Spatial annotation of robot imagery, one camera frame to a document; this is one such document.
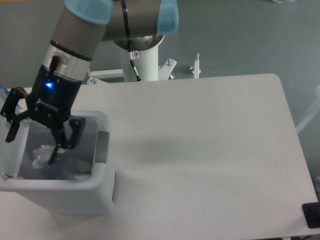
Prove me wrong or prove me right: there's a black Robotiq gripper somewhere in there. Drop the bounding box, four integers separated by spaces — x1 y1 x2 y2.
0 65 86 164

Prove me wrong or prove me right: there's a clear plastic water bottle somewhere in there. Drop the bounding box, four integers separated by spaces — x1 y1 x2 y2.
31 145 76 180

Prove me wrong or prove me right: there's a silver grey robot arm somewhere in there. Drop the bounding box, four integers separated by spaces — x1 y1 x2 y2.
0 0 179 163

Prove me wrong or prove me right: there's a white trash can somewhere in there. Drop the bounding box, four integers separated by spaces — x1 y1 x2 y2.
0 110 116 214

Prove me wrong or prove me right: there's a black table clamp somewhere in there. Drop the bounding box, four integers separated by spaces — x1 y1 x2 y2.
302 202 320 229

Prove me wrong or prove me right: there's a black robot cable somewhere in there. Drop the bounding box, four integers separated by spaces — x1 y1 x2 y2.
126 38 143 82

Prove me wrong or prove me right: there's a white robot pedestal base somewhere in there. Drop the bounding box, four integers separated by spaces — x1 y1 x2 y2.
86 33 203 85

